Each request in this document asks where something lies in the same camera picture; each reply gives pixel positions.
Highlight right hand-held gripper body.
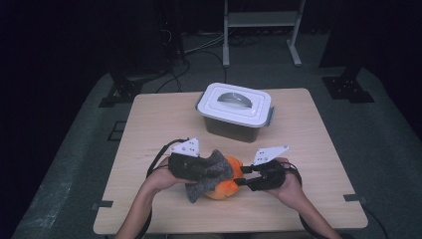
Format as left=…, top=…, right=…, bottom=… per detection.
left=253, top=144, right=290, bottom=192

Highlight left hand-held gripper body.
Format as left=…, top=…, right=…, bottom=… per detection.
left=167, top=137, right=208, bottom=182

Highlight grey fluffy cloth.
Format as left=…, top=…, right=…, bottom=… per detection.
left=184, top=148, right=235, bottom=204

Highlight orange plush toy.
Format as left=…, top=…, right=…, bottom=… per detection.
left=204, top=155, right=246, bottom=201

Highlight grey transparent storage box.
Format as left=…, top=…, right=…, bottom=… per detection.
left=195, top=92, right=276, bottom=144

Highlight white lid with grey handle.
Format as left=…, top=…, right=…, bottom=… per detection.
left=196, top=82, right=273, bottom=129

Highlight person's right hand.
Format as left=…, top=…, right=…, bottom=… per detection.
left=265, top=156, right=303, bottom=211

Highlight person's left hand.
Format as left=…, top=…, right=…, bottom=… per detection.
left=145, top=156, right=197, bottom=193

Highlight black tape strip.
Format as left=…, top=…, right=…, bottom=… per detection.
left=91, top=199, right=114, bottom=211
left=342, top=193, right=368, bottom=204

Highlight black stand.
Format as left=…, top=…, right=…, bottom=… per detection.
left=98, top=74, right=144, bottom=109
left=318, top=0, right=376, bottom=105

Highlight white metal stand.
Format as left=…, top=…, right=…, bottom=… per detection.
left=222, top=0, right=307, bottom=69

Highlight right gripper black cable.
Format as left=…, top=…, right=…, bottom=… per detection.
left=284, top=161, right=331, bottom=239

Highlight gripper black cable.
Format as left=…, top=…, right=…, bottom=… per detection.
left=135, top=137, right=191, bottom=239
left=284, top=161, right=331, bottom=239

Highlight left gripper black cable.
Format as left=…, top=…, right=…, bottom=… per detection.
left=135, top=137, right=191, bottom=239

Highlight black tape frame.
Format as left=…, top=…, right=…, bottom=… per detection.
left=106, top=120, right=127, bottom=142

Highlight black floor cables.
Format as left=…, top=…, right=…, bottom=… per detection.
left=154, top=31, right=263, bottom=95

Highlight black floor cable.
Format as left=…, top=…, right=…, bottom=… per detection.
left=360, top=201, right=390, bottom=239

